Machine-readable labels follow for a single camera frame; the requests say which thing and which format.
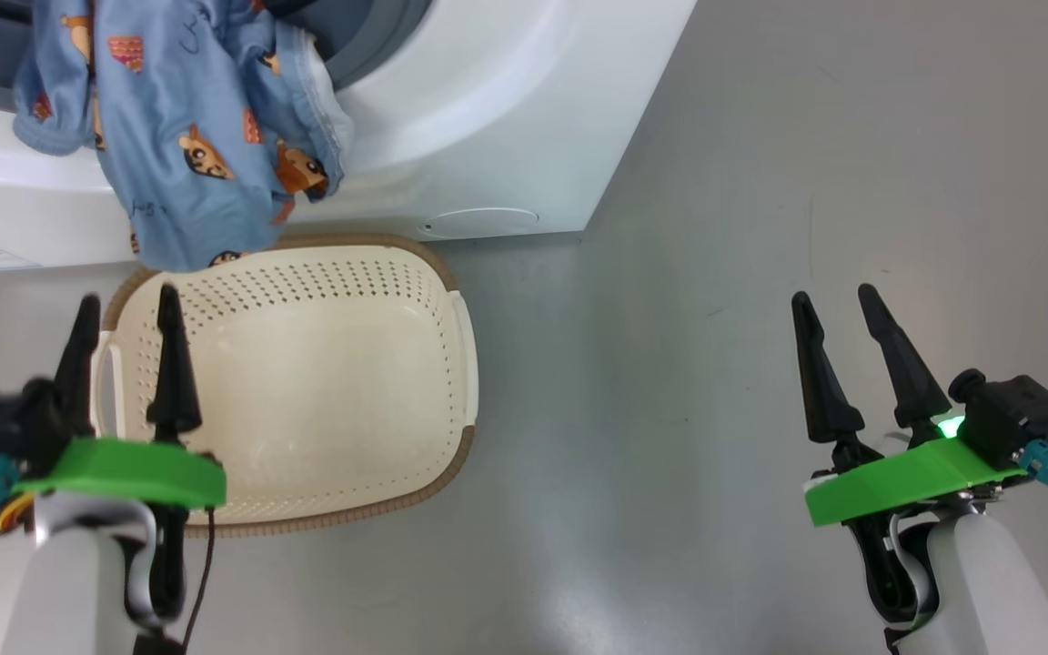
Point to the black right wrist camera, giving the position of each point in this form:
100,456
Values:
1011,414

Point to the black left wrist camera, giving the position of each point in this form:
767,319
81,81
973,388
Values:
1,423

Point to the blue cartoon print garment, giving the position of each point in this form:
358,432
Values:
187,109
55,82

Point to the cream perforated laundry basket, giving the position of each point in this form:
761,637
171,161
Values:
306,391

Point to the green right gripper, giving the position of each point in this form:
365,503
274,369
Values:
897,482

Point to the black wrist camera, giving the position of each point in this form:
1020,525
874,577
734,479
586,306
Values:
1011,414
1,423

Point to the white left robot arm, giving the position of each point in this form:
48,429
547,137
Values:
60,591

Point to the white front-load washing machine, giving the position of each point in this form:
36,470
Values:
488,109

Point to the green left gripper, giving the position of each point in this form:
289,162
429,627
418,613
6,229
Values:
124,473

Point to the round white filter cover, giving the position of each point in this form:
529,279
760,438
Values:
478,223

